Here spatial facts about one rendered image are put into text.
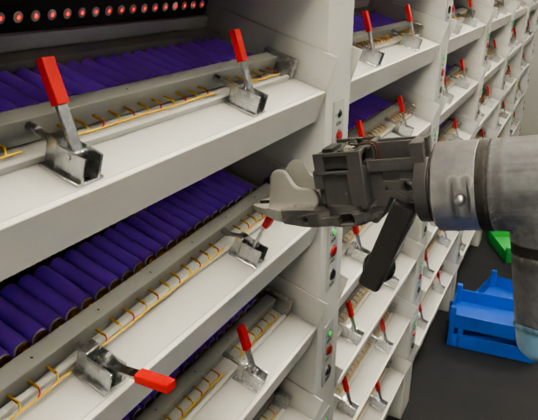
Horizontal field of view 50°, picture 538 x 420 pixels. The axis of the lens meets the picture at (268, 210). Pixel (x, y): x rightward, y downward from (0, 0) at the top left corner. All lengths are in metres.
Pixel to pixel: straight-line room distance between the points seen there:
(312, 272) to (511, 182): 0.45
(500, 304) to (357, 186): 1.86
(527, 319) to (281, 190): 0.28
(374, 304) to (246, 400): 0.65
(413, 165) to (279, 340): 0.42
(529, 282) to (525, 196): 0.08
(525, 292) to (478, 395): 1.53
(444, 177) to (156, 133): 0.27
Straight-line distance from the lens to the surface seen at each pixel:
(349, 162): 0.60
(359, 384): 1.46
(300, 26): 0.83
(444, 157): 0.58
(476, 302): 2.44
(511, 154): 0.57
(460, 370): 2.20
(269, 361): 0.88
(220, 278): 0.69
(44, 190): 0.45
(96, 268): 0.64
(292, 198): 0.65
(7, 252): 0.42
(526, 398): 2.15
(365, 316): 1.35
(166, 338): 0.60
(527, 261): 0.58
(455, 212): 0.58
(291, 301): 0.95
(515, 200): 0.56
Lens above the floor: 1.27
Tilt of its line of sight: 22 degrees down
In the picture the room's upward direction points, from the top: straight up
